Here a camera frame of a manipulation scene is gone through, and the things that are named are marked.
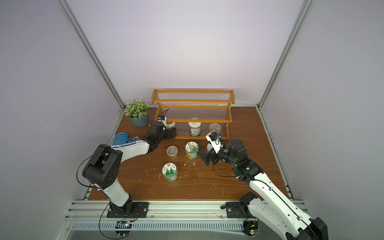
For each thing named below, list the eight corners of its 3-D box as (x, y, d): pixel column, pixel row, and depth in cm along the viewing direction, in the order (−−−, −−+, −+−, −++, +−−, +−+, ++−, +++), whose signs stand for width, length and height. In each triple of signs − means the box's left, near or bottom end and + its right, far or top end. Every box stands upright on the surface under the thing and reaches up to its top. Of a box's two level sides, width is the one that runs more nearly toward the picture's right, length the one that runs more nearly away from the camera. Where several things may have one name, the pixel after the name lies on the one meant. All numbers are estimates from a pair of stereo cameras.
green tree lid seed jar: (164, 182, 84) (161, 177, 77) (166, 168, 89) (163, 162, 82) (177, 182, 84) (175, 177, 77) (178, 168, 89) (176, 162, 82)
